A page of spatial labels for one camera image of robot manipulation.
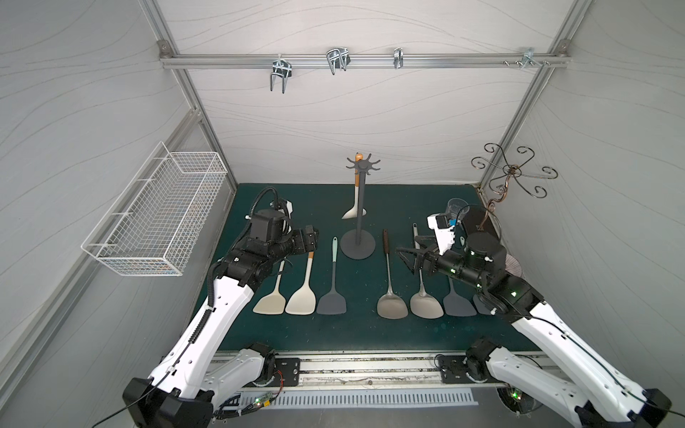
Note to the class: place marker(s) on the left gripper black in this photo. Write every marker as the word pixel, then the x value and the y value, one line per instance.
pixel 309 239

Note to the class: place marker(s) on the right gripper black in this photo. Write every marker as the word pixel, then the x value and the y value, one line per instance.
pixel 421 258

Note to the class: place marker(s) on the steel turner wood handle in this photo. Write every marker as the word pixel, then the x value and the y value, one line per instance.
pixel 390 305

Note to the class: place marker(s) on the white spoon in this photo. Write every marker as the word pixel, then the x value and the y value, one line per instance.
pixel 353 212
pixel 303 301

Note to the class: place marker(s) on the grey spatula mint handle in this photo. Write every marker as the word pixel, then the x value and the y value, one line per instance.
pixel 455 305
pixel 480 306

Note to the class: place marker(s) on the grey spatula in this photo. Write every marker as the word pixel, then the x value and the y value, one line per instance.
pixel 332 303

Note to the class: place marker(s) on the cream spatula mint handle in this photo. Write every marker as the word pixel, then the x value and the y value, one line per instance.
pixel 274 303

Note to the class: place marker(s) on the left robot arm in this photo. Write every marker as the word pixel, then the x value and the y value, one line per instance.
pixel 182 391

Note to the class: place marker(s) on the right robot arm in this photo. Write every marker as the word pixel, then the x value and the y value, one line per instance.
pixel 592 392

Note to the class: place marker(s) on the grey utensil rack stand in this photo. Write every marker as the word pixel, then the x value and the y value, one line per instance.
pixel 359 244

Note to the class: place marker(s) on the clear drinking glass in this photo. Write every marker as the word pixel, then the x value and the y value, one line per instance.
pixel 457 209

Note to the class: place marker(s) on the green mat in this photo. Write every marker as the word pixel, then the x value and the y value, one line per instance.
pixel 361 282

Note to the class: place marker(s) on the striped ceramic bowl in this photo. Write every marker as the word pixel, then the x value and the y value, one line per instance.
pixel 513 266

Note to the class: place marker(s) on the copper mug tree stand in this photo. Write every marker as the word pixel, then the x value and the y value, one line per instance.
pixel 507 173

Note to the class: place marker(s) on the white vent strip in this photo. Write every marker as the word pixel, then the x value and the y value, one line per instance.
pixel 378 398

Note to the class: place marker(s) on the metal hook left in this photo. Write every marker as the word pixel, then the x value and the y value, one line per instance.
pixel 281 71

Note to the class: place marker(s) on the metal hook middle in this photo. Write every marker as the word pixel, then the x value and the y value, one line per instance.
pixel 338 59

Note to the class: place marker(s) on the metal hook small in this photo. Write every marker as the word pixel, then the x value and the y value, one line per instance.
pixel 398 58

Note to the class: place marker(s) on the metal hook right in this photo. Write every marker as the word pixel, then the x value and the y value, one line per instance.
pixel 528 60

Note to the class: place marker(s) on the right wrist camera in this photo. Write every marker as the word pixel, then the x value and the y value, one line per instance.
pixel 443 226

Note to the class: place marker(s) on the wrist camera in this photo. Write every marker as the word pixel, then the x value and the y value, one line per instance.
pixel 286 207
pixel 443 226

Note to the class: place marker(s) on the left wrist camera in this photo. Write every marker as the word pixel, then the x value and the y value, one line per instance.
pixel 286 207

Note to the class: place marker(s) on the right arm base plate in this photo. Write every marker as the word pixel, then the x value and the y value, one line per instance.
pixel 459 369

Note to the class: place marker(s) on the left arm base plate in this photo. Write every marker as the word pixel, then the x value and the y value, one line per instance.
pixel 286 372

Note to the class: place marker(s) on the aluminium front rail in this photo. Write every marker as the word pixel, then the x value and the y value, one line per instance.
pixel 369 369

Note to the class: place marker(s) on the aluminium rail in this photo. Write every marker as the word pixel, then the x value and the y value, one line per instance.
pixel 376 61
pixel 369 369

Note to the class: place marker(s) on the white wire basket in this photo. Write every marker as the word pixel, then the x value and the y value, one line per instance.
pixel 153 225

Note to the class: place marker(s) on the aluminium top rail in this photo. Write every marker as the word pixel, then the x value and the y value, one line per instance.
pixel 376 61

